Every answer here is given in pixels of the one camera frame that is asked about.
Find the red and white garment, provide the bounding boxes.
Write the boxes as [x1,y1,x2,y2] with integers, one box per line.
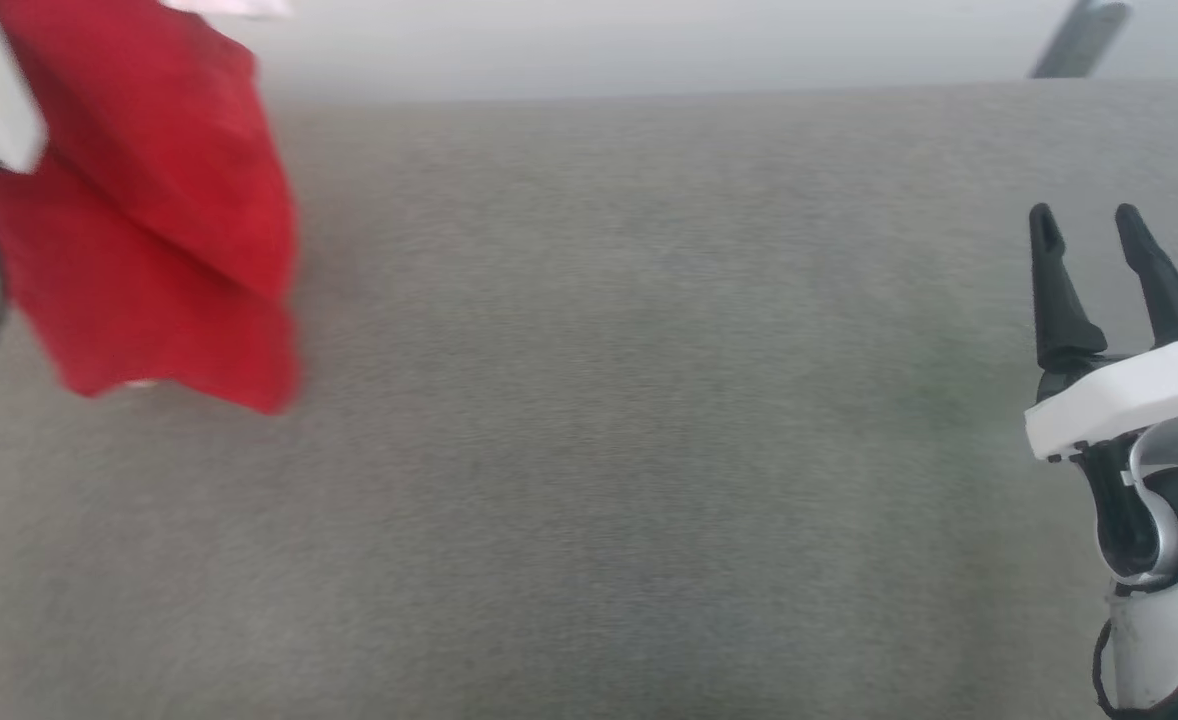
[0,0,300,416]

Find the grey metal bar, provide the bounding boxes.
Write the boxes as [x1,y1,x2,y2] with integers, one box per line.
[1029,0,1133,80]

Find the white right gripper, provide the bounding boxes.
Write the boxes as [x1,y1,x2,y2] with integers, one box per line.
[1024,203,1178,464]

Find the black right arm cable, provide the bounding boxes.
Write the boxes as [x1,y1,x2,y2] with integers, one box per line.
[1091,615,1178,720]

